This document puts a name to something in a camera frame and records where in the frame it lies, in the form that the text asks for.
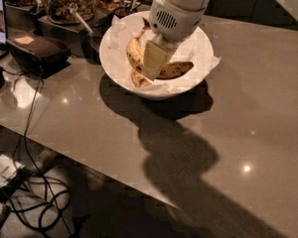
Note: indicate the white ceramic bowl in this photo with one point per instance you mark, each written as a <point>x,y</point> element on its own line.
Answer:
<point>122,80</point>

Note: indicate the black pouch with label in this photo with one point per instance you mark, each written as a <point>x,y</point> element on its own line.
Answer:
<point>38,55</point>

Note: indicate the white paper liner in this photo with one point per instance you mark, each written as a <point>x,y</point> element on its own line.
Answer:
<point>198,47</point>

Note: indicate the spotted banana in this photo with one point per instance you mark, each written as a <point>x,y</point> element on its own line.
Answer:
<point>135,57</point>
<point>139,80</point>

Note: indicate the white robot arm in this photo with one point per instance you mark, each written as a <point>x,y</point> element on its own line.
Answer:
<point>276,16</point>

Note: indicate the white box on floor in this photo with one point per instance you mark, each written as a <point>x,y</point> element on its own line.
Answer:
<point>8,169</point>

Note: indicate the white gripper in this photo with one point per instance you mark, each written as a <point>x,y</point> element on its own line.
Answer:
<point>174,23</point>

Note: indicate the white serving spoon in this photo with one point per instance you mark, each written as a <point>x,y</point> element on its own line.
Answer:
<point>82,21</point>

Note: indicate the black tray stand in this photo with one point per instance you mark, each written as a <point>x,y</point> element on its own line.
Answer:
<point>28,18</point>

